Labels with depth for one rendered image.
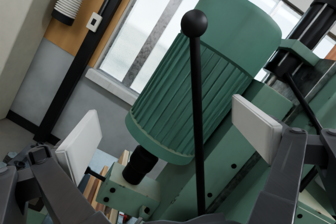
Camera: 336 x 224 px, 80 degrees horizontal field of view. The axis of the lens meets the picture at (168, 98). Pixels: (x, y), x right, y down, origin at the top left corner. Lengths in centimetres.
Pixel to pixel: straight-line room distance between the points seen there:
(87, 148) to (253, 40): 29
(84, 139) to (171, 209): 36
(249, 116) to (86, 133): 13
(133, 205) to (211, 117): 29
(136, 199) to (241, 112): 39
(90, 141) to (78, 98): 181
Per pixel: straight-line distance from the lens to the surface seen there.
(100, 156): 83
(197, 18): 26
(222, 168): 45
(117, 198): 53
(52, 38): 201
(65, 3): 177
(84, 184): 57
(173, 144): 38
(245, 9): 36
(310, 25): 49
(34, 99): 220
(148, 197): 52
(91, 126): 18
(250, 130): 17
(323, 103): 44
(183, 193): 47
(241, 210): 45
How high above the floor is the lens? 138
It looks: 13 degrees down
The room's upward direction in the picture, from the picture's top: 34 degrees clockwise
